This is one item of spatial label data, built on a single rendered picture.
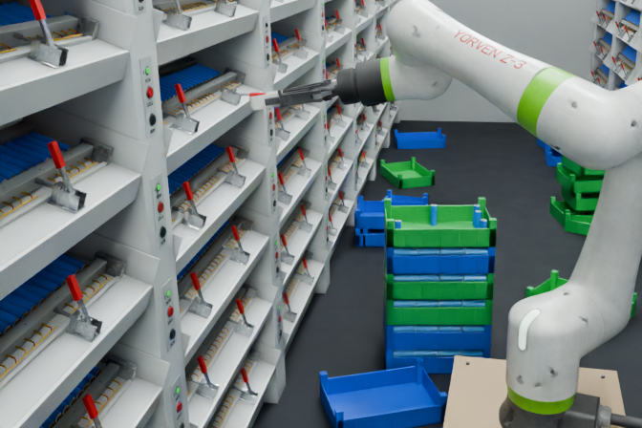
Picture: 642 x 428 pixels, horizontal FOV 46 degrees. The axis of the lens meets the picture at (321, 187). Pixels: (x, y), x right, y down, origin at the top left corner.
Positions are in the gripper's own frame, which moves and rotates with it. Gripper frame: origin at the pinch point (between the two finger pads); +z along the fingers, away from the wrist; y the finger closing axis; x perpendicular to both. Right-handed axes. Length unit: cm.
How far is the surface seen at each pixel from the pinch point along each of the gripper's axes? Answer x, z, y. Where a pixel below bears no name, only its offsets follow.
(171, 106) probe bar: 5.5, 11.4, -23.6
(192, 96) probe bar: 5.2, 11.3, -12.8
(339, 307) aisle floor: -88, 15, 78
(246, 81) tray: 2.7, 9.6, 17.7
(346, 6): 9, 7, 158
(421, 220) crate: -53, -21, 59
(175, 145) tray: 0.3, 6.9, -36.1
